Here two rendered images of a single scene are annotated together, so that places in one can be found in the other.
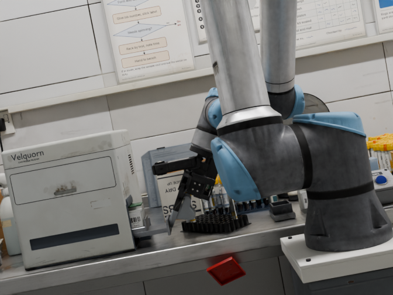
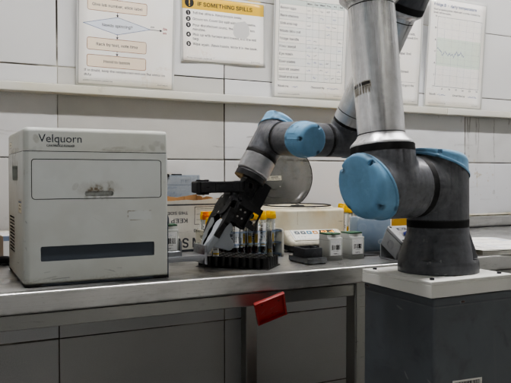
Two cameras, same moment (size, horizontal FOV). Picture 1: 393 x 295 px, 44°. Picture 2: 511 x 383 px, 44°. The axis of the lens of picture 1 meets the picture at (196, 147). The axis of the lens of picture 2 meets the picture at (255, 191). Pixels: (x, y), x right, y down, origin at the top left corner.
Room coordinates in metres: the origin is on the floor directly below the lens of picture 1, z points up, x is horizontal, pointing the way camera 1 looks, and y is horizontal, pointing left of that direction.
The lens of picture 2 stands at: (-0.06, 0.64, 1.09)
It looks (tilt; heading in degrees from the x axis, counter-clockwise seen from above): 2 degrees down; 332
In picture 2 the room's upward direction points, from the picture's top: straight up
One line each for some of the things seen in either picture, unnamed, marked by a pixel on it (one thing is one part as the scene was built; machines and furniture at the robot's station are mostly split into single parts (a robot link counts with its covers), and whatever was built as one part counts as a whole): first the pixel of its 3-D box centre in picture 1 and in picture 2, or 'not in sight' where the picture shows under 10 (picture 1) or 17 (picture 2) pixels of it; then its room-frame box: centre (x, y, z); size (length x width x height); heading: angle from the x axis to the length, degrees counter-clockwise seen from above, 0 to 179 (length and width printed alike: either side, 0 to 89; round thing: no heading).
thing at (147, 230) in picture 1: (129, 229); (156, 253); (1.21, 0.20, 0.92); 0.21 x 0.07 x 0.05; 89
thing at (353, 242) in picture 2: not in sight; (352, 245); (1.25, -0.32, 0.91); 0.05 x 0.04 x 0.07; 179
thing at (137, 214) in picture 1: (136, 218); (166, 240); (1.21, 0.18, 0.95); 0.05 x 0.04 x 0.06; 179
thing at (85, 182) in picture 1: (86, 192); (91, 203); (1.31, 0.32, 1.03); 0.31 x 0.27 x 0.30; 89
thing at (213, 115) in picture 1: (231, 112); (303, 139); (1.11, -0.09, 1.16); 0.11 x 0.11 x 0.08; 6
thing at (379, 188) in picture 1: (375, 187); (397, 242); (1.18, -0.42, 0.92); 0.13 x 0.07 x 0.08; 179
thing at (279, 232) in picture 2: (235, 200); (239, 242); (1.40, -0.08, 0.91); 0.20 x 0.10 x 0.07; 89
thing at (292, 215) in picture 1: (281, 209); (307, 254); (1.24, -0.19, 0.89); 0.09 x 0.05 x 0.04; 179
